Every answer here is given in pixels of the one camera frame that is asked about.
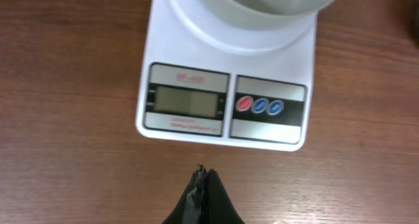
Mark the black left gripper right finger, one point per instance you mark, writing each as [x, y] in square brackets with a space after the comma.
[218, 208]

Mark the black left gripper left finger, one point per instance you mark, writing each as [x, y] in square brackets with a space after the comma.
[188, 209]

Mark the white digital kitchen scale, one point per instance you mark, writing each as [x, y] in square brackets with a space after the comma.
[227, 72]

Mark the white round bowl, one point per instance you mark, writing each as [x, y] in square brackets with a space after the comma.
[278, 4]

